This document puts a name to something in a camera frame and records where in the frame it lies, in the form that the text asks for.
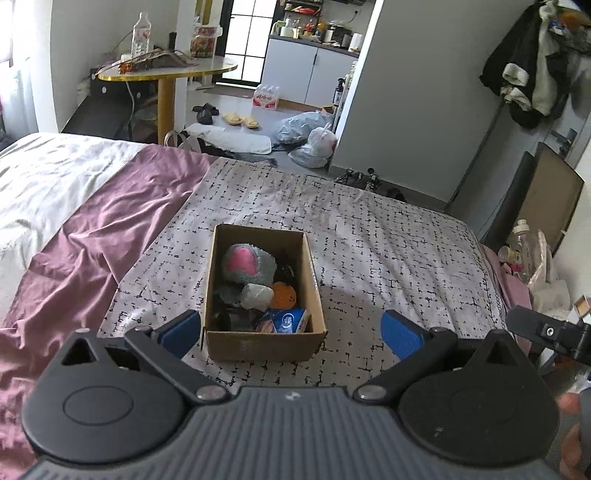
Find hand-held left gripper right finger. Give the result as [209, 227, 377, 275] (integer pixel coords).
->
[352, 308, 526, 408]

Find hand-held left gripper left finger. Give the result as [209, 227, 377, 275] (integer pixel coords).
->
[60, 308, 232, 408]

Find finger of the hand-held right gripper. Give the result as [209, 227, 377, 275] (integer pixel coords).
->
[505, 305, 580, 359]

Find grey octopus plush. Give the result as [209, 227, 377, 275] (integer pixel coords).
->
[213, 284, 245, 308]

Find white tissue packet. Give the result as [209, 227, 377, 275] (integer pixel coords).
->
[240, 283, 274, 310]

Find brown cardboard box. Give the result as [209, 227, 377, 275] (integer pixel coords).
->
[199, 224, 328, 363]

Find grey fluffy slipper pink sole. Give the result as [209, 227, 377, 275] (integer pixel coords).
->
[221, 243, 278, 285]

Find orange soft ball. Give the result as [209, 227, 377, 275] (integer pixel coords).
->
[270, 281, 297, 309]

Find black soft toy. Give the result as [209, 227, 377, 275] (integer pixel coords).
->
[273, 259, 299, 285]

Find person's right hand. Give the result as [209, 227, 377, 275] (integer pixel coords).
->
[556, 392, 585, 480]

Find crumpled white plastic bag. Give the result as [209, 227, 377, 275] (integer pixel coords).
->
[526, 231, 573, 320]

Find dark cloth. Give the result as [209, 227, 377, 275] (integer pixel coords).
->
[213, 305, 269, 332]

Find clear plastic bottle white cap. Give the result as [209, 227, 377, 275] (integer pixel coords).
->
[508, 219, 541, 278]

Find blue packet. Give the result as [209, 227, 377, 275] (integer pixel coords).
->
[265, 308, 311, 334]

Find brown cardboard sheet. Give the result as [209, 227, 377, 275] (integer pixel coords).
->
[522, 143, 586, 256]

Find dark clothes on floor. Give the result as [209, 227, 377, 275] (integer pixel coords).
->
[198, 143, 280, 168]

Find white tote bag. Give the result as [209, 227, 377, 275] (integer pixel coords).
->
[164, 130, 204, 153]

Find white floor mat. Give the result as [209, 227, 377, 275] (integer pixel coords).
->
[185, 122, 273, 155]

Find white plastic bag red print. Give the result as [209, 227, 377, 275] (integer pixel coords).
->
[288, 122, 338, 169]

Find white duvet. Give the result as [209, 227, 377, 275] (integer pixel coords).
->
[0, 133, 151, 278]

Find black low cabinet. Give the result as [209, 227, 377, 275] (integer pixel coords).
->
[60, 67, 160, 140]

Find pack of water bottles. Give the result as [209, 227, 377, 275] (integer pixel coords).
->
[252, 84, 282, 112]

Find hanging black and white clothes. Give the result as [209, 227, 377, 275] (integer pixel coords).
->
[479, 0, 591, 130]

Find round table yellow edge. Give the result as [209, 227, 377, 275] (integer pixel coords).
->
[97, 55, 238, 146]

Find brown woven bag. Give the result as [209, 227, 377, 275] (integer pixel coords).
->
[117, 48, 199, 73]

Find white kitchen cabinet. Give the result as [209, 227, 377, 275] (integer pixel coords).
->
[261, 37, 361, 108]

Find red patterned snack jar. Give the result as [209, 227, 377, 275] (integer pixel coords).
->
[191, 25, 222, 59]

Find clear water bottle red label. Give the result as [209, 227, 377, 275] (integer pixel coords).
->
[133, 12, 153, 57]

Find silver door handle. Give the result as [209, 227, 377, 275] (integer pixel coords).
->
[549, 129, 578, 160]

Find white cable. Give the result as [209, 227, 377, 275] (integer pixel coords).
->
[124, 80, 140, 121]

